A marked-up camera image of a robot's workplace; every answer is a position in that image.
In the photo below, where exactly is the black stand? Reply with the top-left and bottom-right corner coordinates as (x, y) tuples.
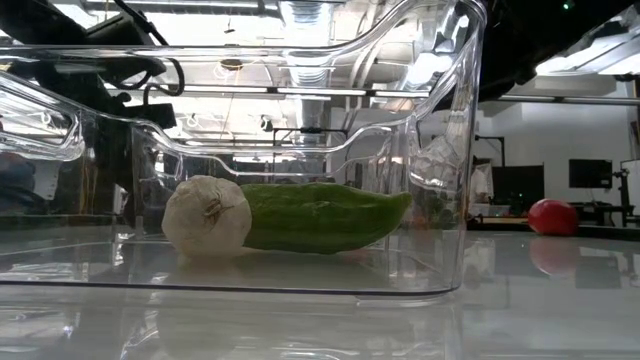
(613, 168), (640, 226)

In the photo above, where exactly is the grey horizontal overhead bar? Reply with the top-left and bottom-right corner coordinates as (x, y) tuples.
(182, 85), (640, 107)

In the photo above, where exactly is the red apple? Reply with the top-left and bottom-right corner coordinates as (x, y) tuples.
(527, 198), (580, 237)

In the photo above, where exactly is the black table edge frame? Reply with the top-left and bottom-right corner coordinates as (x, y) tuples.
(467, 222), (640, 240)

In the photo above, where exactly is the large black monitor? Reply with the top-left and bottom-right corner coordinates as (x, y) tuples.
(492, 164), (545, 211)

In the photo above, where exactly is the black camera cable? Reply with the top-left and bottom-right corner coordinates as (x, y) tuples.
(113, 0), (187, 99)

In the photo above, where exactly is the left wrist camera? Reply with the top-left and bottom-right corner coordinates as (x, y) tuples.
(124, 102), (178, 130)

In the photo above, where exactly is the silver ventilation duct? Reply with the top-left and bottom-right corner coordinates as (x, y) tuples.
(277, 0), (346, 131)

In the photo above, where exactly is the small black monitor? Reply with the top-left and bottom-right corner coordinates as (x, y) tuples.
(568, 158), (614, 190)

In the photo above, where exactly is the clear plastic bin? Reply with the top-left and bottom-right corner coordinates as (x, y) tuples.
(0, 0), (489, 301)
(0, 124), (454, 246)

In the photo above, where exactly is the dark desk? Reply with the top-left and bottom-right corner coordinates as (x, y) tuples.
(569, 201), (640, 226)

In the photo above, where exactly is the white garlic bulb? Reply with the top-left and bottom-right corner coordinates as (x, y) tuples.
(160, 174), (253, 259)

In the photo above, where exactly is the green cucumber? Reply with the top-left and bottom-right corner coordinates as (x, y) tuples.
(240, 182), (414, 255)

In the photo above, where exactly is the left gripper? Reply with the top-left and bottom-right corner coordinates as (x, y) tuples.
(34, 54), (169, 226)

